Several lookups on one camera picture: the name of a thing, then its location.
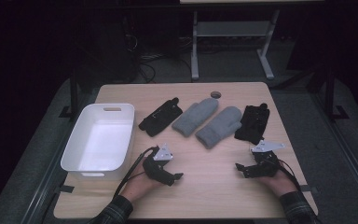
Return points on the plain black glove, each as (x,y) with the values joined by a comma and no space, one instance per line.
(253,123)

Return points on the aluminium floor rail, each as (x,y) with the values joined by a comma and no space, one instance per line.
(348,155)
(48,174)

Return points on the black glove with white print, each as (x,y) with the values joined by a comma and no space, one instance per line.
(160,118)

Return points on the black upright post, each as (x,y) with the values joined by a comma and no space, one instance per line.
(74,93)

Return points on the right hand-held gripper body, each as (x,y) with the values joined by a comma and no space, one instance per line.
(265,165)

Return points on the person's left hand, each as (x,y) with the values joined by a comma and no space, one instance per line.
(138,186)

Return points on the person's right hand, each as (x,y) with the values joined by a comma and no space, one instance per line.
(279,185)

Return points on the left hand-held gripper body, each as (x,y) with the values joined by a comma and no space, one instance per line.
(155,168)

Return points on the grey metal table frame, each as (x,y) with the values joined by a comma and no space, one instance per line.
(233,28)

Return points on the round grey table grommet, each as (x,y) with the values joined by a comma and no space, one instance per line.
(215,95)

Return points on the grey knitted mitten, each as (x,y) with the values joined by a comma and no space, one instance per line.
(219,127)
(194,116)

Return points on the white plastic bin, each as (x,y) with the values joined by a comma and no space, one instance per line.
(99,143)

